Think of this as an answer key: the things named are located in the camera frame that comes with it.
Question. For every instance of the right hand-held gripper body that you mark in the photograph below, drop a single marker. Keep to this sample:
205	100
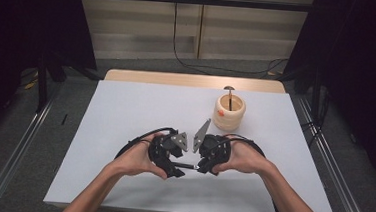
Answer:
218	150

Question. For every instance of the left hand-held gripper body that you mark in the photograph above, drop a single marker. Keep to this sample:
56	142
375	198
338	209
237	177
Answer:
159	149

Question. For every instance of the black makeup brush silver ferrule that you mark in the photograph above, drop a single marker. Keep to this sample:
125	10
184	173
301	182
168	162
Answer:
188	166

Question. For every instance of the thin brush with gold ferrule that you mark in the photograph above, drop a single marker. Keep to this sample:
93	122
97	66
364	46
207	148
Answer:
230	102

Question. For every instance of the person's left hand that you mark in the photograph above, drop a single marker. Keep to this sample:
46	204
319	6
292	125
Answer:
135	159

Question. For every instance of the person's right hand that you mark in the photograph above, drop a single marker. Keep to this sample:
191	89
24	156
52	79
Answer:
245	158

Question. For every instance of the white table mat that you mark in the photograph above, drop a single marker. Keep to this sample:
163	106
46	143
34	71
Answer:
126	105

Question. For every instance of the dark round table grommet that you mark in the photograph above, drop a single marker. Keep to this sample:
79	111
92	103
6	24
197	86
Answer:
229	88

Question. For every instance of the wooden table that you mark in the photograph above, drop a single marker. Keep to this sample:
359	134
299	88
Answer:
178	79

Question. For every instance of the small black stick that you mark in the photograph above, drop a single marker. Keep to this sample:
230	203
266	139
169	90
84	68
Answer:
64	119

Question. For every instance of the beige office desk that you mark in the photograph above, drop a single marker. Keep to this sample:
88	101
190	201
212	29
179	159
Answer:
141	26

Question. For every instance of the black metal stand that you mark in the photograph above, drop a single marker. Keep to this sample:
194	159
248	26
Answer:
42	85

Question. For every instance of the black horizontal bar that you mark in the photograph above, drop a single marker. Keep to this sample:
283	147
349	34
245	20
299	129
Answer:
216	1

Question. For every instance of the black curtain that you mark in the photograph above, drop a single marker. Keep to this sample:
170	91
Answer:
362	64
21	24

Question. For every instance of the aluminium rail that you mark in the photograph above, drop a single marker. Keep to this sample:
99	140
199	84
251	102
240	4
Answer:
15	154
335	163

